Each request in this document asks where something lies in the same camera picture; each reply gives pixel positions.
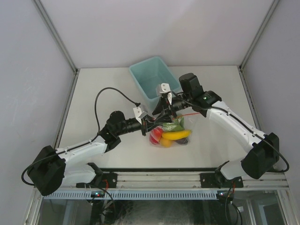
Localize orange fake fruit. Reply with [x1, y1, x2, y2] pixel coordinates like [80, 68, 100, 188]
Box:
[159, 138, 173, 148]

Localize clear zip top bag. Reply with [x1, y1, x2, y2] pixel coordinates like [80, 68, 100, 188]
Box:
[149, 112, 200, 148]

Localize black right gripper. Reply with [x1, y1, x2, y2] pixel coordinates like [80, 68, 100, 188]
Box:
[152, 93, 192, 124]

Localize black left camera cable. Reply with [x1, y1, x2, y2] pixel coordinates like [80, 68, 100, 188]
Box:
[21, 87, 141, 186]

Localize yellow fake banana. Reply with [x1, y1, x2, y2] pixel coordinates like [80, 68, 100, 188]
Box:
[162, 130, 192, 141]

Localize light blue plastic bin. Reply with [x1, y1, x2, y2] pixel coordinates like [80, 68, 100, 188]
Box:
[129, 56, 181, 111]

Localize purple fake eggplant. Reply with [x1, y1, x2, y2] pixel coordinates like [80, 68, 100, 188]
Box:
[175, 138, 188, 145]

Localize slotted grey cable duct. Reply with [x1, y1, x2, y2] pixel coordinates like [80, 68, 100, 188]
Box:
[44, 190, 219, 200]

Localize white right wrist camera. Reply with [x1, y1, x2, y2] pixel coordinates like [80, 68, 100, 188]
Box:
[156, 83, 171, 97]

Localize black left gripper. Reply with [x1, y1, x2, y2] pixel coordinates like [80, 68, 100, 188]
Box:
[116, 115, 162, 136]

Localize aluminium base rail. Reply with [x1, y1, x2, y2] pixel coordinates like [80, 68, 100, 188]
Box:
[63, 171, 289, 189]

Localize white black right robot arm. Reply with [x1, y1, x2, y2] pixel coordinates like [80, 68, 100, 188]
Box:
[152, 73, 280, 188]

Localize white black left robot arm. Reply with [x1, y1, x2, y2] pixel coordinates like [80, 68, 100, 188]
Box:
[26, 111, 173, 196]

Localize green fake leafy vegetable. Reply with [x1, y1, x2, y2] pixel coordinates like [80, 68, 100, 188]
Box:
[162, 117, 184, 132]

